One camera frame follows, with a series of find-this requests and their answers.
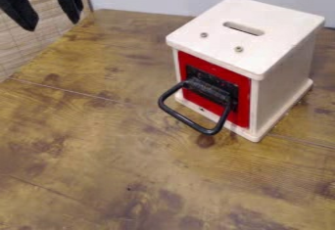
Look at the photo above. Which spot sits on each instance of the red drawer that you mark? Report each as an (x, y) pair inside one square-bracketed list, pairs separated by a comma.
[(222, 80)]

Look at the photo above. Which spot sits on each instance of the white wooden box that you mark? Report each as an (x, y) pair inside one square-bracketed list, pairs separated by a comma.
[(262, 42)]

